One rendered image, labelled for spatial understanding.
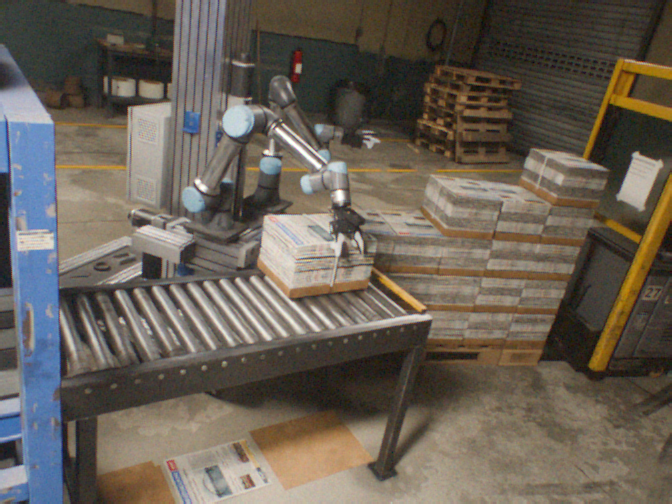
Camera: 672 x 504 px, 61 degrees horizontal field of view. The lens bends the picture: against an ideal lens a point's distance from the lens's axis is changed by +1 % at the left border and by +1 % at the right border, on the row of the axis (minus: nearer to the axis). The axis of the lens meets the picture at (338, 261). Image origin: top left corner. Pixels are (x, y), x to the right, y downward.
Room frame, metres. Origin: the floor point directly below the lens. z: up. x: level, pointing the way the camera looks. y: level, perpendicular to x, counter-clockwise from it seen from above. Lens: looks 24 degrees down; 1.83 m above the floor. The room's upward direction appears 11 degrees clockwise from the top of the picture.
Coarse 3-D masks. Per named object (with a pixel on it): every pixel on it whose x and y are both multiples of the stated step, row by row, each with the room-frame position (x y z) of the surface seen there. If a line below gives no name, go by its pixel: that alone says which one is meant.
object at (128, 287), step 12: (192, 276) 1.94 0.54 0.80; (204, 276) 1.96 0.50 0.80; (216, 276) 1.98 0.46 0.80; (228, 276) 2.00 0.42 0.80; (240, 276) 2.02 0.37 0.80; (264, 276) 2.08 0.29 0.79; (72, 288) 1.69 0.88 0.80; (84, 288) 1.70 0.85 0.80; (96, 288) 1.72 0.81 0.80; (108, 288) 1.73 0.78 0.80; (120, 288) 1.75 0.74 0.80; (132, 288) 1.77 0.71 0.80; (144, 288) 1.80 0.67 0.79; (132, 300) 1.77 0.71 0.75; (72, 312) 1.65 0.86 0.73; (96, 312) 1.70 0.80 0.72
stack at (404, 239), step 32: (384, 224) 2.90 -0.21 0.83; (416, 224) 3.01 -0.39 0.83; (384, 256) 2.77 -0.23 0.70; (416, 256) 2.83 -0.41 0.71; (448, 256) 2.90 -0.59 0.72; (480, 256) 2.97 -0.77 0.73; (512, 256) 3.03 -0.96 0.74; (384, 288) 2.79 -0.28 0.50; (416, 288) 2.84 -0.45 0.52; (448, 288) 2.91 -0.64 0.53; (480, 288) 2.98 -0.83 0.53; (512, 288) 3.05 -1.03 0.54; (448, 320) 2.93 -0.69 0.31; (480, 320) 3.00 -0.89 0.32; (480, 352) 3.02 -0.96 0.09
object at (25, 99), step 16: (0, 48) 1.68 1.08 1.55; (0, 64) 1.45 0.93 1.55; (16, 64) 1.49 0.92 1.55; (0, 80) 1.27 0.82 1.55; (16, 80) 1.30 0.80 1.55; (0, 96) 1.12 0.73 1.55; (16, 96) 1.15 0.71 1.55; (32, 96) 1.17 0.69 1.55; (0, 112) 1.01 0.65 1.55; (0, 128) 0.96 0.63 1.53; (0, 144) 0.96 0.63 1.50; (0, 160) 0.96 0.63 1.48
